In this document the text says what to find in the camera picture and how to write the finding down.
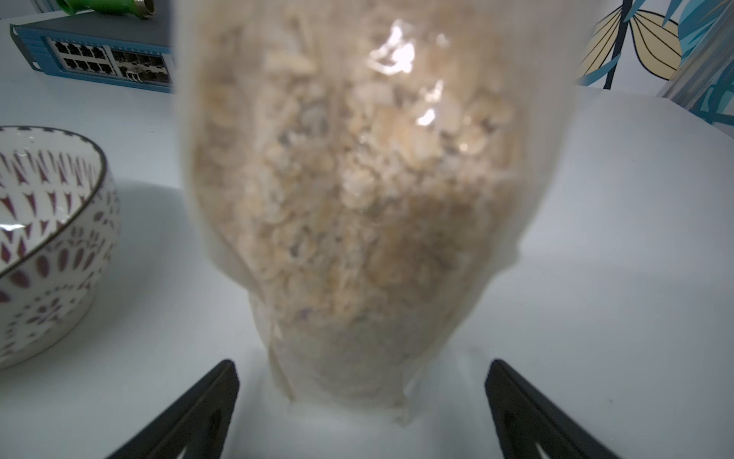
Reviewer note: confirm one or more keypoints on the right aluminium corner post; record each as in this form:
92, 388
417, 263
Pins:
703, 83

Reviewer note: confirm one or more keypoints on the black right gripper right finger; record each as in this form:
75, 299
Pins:
529, 425

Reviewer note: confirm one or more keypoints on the white red patterned bowl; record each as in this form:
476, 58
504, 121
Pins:
60, 224

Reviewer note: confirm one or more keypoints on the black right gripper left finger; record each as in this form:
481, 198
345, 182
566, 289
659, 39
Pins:
194, 426

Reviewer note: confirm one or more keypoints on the oatmeal bag white purple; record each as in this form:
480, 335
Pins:
365, 168

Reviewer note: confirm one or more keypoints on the green pipe fitting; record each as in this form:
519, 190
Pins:
139, 8

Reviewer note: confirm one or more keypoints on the grey blue network switch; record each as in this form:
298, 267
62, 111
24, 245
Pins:
121, 50

